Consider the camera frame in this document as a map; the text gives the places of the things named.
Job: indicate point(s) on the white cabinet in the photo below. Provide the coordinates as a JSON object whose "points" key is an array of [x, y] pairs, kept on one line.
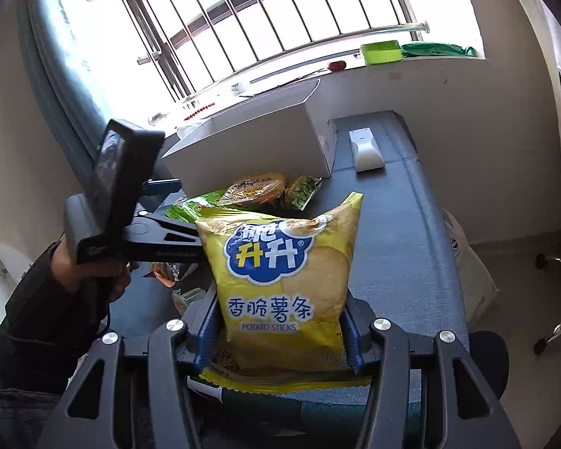
{"points": [[556, 79]]}

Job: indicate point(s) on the white cardboard box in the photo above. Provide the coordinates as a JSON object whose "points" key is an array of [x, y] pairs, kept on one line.
{"points": [[257, 140]]}

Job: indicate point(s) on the yellow potato stick bag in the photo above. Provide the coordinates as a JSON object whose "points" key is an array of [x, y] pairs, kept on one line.
{"points": [[280, 280]]}

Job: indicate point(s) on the orange brown snack packet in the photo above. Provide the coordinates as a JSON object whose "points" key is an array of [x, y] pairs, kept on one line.
{"points": [[255, 189]]}

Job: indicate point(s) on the teal curtain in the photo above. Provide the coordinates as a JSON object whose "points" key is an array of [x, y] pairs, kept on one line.
{"points": [[70, 79]]}

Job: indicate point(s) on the orange white snack packet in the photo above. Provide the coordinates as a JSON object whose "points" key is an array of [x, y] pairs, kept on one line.
{"points": [[170, 273]]}

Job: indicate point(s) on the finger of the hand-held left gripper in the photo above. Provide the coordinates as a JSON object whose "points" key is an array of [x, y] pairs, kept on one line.
{"points": [[168, 241], [161, 187]]}

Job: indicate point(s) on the clear tape roll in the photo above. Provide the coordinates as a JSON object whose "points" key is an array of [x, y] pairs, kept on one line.
{"points": [[241, 89]]}

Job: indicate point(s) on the metal window guard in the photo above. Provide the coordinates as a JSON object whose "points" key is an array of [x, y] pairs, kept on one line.
{"points": [[262, 23]]}

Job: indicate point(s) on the pale green snack packet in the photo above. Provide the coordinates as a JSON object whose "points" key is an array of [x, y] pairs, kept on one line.
{"points": [[189, 300]]}

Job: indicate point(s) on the black stool seat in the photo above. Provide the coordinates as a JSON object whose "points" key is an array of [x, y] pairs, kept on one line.
{"points": [[491, 360]]}

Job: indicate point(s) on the small green snack packet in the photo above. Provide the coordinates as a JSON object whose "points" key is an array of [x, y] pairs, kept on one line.
{"points": [[301, 192]]}

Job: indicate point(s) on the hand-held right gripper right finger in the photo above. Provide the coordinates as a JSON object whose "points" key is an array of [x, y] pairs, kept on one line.
{"points": [[355, 346]]}

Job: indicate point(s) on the green plastic bag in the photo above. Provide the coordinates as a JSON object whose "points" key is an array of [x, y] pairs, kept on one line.
{"points": [[434, 50]]}

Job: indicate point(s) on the large green snack packet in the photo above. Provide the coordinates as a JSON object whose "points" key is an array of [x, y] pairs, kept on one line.
{"points": [[191, 206]]}

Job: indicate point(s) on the blue grey table cloth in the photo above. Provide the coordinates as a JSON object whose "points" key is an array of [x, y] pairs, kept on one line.
{"points": [[402, 243]]}

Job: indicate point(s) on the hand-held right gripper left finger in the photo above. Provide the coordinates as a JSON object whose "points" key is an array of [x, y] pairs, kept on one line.
{"points": [[213, 318]]}

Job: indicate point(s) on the small red object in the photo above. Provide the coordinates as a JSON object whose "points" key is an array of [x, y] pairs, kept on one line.
{"points": [[336, 66]]}

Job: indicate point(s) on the person's left forearm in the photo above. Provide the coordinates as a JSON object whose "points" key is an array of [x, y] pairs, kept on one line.
{"points": [[32, 327]]}

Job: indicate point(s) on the white remote control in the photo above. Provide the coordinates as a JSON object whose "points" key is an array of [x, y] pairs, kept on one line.
{"points": [[365, 149]]}

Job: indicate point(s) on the person's left hand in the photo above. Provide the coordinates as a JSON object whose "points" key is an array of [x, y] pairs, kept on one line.
{"points": [[103, 283]]}

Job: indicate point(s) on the white floor bag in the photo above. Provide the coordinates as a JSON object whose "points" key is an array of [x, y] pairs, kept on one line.
{"points": [[472, 271]]}

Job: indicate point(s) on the green round container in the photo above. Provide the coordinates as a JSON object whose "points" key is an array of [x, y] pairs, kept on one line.
{"points": [[381, 52]]}

